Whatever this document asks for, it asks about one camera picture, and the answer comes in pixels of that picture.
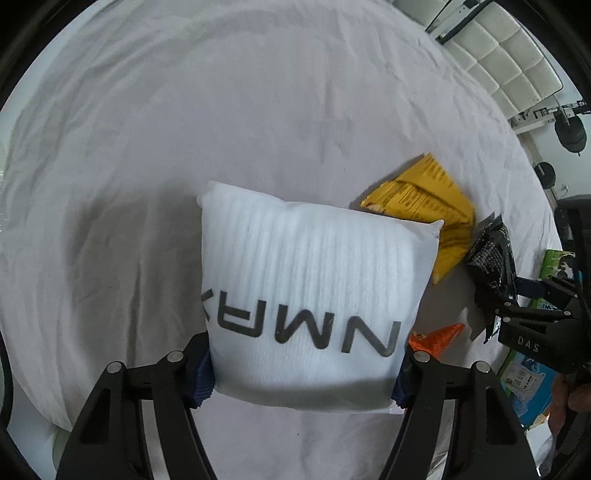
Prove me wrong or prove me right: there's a white bed sheet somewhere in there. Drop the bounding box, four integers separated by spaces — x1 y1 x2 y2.
0 0 566 480

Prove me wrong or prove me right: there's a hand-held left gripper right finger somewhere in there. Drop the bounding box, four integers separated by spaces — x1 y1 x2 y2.
390 349 546 480

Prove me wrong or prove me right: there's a white pillow with grey print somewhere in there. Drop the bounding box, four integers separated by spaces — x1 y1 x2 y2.
198 181 445 414

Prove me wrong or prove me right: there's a green and blue box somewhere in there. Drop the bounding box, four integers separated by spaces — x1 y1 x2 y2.
502 249 577 430

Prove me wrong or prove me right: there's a yellow snack packet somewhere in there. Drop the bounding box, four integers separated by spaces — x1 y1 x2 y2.
360 153 476 285

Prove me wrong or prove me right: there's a white tufted chair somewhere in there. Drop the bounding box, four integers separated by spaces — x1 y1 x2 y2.
442 8 565 121

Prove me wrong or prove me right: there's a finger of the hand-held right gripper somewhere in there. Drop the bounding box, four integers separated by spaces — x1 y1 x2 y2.
514 272 583 309
485 298 576 334

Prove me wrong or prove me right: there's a black snack packet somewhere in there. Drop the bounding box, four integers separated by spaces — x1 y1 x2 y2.
464 216 519 345

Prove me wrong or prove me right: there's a person's right hand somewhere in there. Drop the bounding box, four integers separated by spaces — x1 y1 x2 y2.
549 374 591 450

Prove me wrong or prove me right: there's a small black round object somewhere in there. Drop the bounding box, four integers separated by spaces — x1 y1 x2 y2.
534 161 557 189

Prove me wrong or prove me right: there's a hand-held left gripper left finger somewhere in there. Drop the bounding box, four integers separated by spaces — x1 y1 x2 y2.
55 331 217 480

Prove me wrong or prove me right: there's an orange snack packet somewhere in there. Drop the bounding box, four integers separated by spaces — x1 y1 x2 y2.
409 323 465 357

